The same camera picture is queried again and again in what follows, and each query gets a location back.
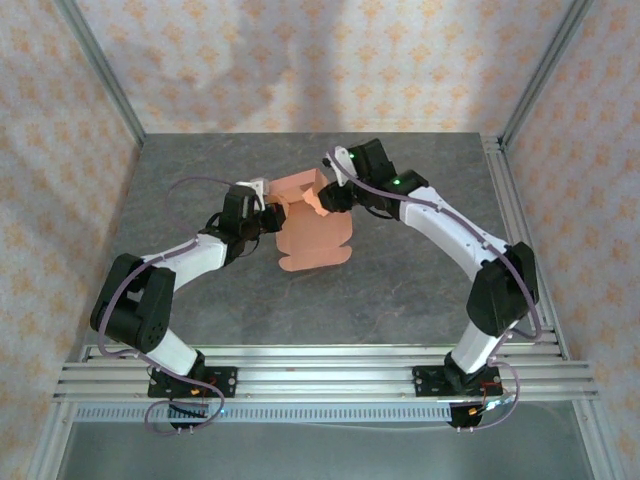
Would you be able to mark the aluminium frame post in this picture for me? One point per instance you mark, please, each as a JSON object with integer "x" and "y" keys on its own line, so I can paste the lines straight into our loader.
{"x": 100, "y": 70}
{"x": 545, "y": 70}

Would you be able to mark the small green controller board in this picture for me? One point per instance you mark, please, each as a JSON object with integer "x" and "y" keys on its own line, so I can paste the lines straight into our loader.
{"x": 497, "y": 402}

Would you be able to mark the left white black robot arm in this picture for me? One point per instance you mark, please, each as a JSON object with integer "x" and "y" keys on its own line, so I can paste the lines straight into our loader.
{"x": 135, "y": 315}

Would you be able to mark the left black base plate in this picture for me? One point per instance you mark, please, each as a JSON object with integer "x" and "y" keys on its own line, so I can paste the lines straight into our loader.
{"x": 225, "y": 380}

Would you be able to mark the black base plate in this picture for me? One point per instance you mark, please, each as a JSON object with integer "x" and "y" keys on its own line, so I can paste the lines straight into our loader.
{"x": 225, "y": 380}
{"x": 425, "y": 380}

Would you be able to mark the slanted aluminium frame strut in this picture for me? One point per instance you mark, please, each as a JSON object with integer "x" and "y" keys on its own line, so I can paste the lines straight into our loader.
{"x": 50, "y": 440}
{"x": 597, "y": 440}

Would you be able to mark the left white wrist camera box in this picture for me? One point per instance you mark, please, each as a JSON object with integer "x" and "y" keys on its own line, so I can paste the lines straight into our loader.
{"x": 257, "y": 186}

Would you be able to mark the aluminium side rail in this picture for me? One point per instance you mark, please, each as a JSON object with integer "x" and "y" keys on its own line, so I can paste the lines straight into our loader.
{"x": 505, "y": 190}

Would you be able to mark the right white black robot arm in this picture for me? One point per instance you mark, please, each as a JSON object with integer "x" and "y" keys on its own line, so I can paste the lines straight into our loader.
{"x": 500, "y": 300}

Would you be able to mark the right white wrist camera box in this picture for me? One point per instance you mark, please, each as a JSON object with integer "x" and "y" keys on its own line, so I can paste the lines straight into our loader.
{"x": 340, "y": 157}

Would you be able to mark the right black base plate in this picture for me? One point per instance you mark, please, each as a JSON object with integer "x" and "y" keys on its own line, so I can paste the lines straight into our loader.
{"x": 425, "y": 380}

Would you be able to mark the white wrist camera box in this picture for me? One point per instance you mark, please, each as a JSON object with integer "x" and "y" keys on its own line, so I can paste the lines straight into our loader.
{"x": 340, "y": 157}
{"x": 257, "y": 186}

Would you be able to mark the orange paper box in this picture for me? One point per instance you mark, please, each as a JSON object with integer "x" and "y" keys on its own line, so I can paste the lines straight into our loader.
{"x": 310, "y": 240}

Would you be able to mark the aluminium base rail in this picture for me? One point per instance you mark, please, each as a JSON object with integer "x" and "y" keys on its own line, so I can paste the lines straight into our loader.
{"x": 325, "y": 375}

